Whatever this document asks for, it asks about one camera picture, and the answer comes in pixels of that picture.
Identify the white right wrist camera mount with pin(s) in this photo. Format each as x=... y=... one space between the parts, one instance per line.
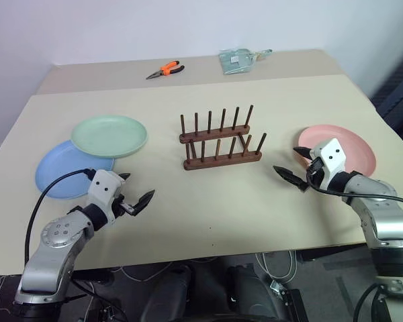
x=332 y=156

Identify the wooden dish rack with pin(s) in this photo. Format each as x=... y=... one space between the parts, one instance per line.
x=221 y=160

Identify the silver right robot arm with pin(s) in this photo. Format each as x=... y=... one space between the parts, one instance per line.
x=383 y=218

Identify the black metal bracket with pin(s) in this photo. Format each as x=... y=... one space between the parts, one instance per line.
x=290 y=302

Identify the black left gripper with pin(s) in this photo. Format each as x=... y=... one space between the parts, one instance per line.
x=122 y=206

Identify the green plate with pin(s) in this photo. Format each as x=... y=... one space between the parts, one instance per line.
x=109 y=135

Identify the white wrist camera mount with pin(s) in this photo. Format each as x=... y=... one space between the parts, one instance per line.
x=332 y=156
x=102 y=188

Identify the dark rounded shape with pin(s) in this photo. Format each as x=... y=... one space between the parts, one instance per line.
x=252 y=295
x=168 y=295

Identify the pink red plate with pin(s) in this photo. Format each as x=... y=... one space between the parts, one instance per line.
x=356 y=147

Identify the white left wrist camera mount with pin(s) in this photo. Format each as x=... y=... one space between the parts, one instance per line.
x=102 y=188

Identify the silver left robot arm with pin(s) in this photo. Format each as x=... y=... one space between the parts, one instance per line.
x=53 y=234

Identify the blue plate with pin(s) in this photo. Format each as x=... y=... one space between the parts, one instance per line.
x=60 y=171

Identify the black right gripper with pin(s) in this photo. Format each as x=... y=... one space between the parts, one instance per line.
x=314 y=171

